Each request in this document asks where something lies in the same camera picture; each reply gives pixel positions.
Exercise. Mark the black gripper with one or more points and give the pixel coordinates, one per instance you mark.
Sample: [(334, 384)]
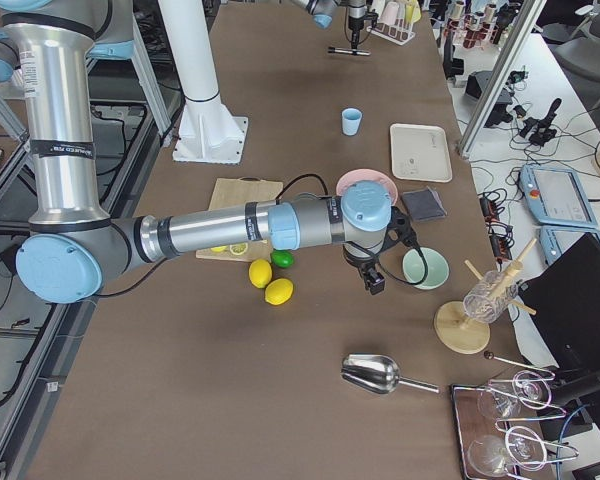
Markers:
[(354, 16), (358, 261)]

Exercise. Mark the steel muddler black tip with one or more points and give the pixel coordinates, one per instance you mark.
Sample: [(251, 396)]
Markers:
[(347, 51)]

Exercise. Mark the light blue cup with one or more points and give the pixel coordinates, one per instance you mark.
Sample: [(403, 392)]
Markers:
[(350, 121)]

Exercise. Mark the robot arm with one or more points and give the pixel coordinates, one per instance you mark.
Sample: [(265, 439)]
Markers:
[(323, 11), (75, 246)]

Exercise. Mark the white cup rack far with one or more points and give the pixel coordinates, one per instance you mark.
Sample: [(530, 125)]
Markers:
[(395, 20)]

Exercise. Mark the steel ice scoop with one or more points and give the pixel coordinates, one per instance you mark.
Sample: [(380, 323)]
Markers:
[(379, 374)]

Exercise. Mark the wooden cup stand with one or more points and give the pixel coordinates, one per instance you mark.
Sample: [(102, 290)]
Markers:
[(467, 336)]

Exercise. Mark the green bowl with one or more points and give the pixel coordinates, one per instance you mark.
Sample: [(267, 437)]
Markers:
[(426, 268)]

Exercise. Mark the grey folded cloth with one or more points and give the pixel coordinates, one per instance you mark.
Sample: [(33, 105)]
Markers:
[(424, 204)]

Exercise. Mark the green lime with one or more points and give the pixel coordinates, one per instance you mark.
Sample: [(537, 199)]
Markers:
[(282, 258)]

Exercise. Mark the yellow lemon near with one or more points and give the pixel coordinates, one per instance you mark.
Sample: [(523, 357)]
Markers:
[(279, 291)]

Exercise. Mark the yellow lemon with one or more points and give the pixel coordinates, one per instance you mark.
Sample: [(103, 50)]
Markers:
[(260, 273), (279, 291)]

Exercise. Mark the pink bowl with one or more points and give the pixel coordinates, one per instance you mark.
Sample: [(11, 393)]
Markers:
[(356, 175)]

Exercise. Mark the yellow lemon far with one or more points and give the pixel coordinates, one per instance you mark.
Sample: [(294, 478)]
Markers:
[(260, 273)]

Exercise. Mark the clear glass on stand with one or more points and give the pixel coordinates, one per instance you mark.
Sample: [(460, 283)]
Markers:
[(488, 299)]

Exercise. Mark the cream rabbit tray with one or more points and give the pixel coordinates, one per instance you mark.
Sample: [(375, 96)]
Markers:
[(419, 153)]

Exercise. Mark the lemon half lower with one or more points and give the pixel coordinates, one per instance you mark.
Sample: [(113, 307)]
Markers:
[(238, 249)]

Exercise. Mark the wooden cutting board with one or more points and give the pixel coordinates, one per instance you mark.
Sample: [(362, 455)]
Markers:
[(231, 192)]

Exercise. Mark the blue teach pendant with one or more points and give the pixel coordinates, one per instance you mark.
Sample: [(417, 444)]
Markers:
[(556, 240), (556, 196)]

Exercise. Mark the wine glass rack tray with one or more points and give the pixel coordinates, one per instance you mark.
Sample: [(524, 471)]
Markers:
[(497, 426)]

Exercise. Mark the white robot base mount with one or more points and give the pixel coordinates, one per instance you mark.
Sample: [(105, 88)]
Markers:
[(208, 132)]

